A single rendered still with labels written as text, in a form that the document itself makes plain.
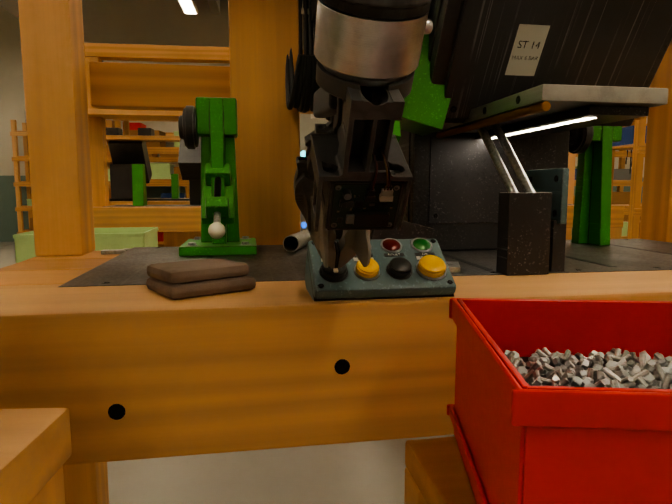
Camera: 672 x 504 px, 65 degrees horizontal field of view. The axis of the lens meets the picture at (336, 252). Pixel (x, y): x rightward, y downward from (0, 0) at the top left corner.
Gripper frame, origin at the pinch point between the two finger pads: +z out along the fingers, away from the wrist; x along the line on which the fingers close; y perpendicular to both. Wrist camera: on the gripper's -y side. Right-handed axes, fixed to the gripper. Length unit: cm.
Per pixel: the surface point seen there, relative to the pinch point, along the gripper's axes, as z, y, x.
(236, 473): 153, -52, -15
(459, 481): 2.4, 22.8, 6.4
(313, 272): 2.9, -0.2, -2.1
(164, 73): 14, -74, -26
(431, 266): 1.7, 0.7, 10.2
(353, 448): 159, -61, 30
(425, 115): -0.3, -28.9, 17.0
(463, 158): 13, -39, 29
